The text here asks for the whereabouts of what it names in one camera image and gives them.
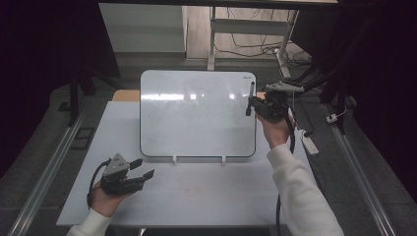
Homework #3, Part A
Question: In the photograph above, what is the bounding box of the black plug with cable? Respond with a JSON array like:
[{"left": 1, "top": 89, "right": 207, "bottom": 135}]
[{"left": 294, "top": 97, "right": 315, "bottom": 139}]

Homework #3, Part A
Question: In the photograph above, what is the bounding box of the grey cabinet panel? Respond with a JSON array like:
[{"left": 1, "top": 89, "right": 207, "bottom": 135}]
[{"left": 98, "top": 3, "right": 188, "bottom": 54}]

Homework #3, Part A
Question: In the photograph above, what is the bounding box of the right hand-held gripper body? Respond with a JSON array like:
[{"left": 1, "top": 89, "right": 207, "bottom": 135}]
[{"left": 258, "top": 81, "right": 306, "bottom": 124}]

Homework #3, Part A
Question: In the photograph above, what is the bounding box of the white whiteboard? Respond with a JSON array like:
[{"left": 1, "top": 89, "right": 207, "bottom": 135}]
[{"left": 139, "top": 69, "right": 258, "bottom": 158}]

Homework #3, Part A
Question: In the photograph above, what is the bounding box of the person's right hand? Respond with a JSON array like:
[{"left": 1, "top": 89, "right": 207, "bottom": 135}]
[{"left": 255, "top": 109, "right": 296, "bottom": 150}]

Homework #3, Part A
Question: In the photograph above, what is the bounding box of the aluminium floor rail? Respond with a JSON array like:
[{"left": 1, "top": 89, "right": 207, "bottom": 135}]
[
  {"left": 6, "top": 106, "right": 90, "bottom": 236},
  {"left": 322, "top": 103, "right": 398, "bottom": 236}
]

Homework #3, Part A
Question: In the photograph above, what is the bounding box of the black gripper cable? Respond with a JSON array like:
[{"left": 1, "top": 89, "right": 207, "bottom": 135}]
[
  {"left": 86, "top": 158, "right": 113, "bottom": 209},
  {"left": 275, "top": 106, "right": 297, "bottom": 236}
]

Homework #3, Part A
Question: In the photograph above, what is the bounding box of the person's left hand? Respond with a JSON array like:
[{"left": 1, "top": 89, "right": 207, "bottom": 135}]
[{"left": 90, "top": 181, "right": 134, "bottom": 218}]

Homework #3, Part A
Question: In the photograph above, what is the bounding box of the black whiteboard marker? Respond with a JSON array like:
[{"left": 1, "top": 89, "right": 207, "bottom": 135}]
[{"left": 245, "top": 81, "right": 257, "bottom": 117}]

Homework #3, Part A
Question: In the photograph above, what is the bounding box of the white metal desk frame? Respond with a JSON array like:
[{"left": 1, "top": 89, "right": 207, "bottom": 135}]
[{"left": 207, "top": 6, "right": 300, "bottom": 80}]

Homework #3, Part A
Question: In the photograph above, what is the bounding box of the small white adapter with cable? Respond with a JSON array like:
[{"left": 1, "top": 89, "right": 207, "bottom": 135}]
[{"left": 326, "top": 106, "right": 348, "bottom": 125}]

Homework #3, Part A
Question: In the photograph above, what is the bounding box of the tangle of black floor cables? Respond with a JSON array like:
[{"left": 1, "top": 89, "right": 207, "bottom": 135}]
[{"left": 214, "top": 7, "right": 313, "bottom": 68}]

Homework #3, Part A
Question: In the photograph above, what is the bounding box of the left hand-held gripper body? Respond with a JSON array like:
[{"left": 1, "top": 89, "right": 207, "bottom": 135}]
[{"left": 99, "top": 152, "right": 146, "bottom": 197}]

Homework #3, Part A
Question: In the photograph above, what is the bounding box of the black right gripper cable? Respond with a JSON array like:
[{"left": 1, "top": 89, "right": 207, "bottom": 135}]
[{"left": 275, "top": 106, "right": 297, "bottom": 236}]

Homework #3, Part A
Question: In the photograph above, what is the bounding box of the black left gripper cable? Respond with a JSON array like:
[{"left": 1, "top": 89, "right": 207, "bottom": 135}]
[{"left": 86, "top": 158, "right": 113, "bottom": 209}]

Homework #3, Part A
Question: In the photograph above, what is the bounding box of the white power strip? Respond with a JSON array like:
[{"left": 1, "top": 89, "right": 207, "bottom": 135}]
[{"left": 297, "top": 129, "right": 320, "bottom": 156}]

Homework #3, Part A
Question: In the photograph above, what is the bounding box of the wooden table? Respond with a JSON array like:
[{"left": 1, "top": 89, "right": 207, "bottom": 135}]
[{"left": 111, "top": 89, "right": 268, "bottom": 103}]

